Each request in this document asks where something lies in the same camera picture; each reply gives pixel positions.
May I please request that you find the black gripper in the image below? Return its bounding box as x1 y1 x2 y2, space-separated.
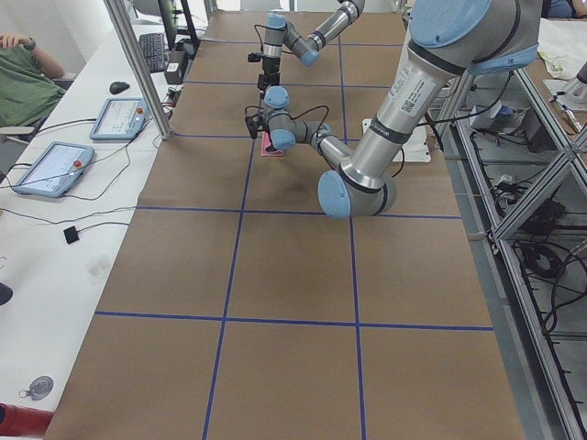
257 56 281 91

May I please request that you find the pink towel with grey back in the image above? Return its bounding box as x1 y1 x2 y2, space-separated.
260 132 284 157

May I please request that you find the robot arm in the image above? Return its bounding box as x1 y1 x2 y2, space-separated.
246 1 542 219
248 0 365 97

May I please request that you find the black box on desk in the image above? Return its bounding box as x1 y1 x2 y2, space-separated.
164 50 188 85

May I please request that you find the black keyboard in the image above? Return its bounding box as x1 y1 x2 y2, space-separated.
138 33 166 72

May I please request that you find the far teach pendant tablet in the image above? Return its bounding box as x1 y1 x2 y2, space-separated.
89 97 150 141

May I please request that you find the teach pendant tablet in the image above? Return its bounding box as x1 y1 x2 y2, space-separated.
89 97 150 141
13 141 94 198

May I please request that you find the black computer mouse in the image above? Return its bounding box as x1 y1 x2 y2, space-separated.
109 81 130 95

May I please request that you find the near teach pendant tablet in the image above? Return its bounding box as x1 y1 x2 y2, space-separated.
13 141 94 198

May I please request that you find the person in green shirt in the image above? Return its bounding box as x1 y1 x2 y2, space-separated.
1 32 65 127

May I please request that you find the small black square device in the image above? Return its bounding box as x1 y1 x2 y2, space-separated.
63 225 80 245

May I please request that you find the round grey metal disc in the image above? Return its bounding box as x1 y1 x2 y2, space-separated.
18 375 54 402

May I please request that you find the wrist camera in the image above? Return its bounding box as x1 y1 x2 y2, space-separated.
247 52 265 63
245 114 265 139

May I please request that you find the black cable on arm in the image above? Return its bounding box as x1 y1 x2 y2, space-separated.
244 104 331 138

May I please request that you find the aluminium frame post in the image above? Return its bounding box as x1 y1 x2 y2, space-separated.
104 0 172 140

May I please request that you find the aluminium frame rack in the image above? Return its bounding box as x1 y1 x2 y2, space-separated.
430 61 586 439

